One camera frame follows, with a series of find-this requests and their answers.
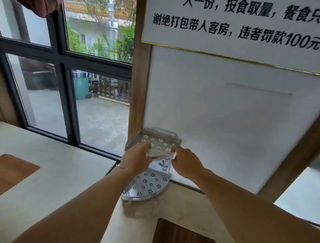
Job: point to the person's right forearm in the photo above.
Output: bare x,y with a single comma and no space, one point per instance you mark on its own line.
250,212

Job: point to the white printed product card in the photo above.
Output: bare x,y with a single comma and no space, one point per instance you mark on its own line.
162,164

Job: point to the grey metal corner shelf rack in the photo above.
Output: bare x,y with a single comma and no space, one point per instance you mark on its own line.
147,185

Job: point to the wooden outdoor railing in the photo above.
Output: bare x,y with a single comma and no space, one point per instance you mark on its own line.
110,87

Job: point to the person's left forearm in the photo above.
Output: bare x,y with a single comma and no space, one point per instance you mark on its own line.
75,212

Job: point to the person's left hand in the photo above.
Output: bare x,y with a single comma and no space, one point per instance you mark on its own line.
136,160

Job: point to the white wall sign black lettering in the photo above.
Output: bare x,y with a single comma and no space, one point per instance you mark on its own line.
200,40

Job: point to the green outdoor bin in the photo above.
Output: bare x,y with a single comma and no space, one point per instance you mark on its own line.
81,87

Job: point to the wooden pillar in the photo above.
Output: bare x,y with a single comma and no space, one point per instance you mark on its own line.
295,162
138,87

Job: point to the black window frame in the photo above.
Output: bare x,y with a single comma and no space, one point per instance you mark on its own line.
60,57

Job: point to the person's right hand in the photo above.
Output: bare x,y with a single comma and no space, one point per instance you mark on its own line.
187,162

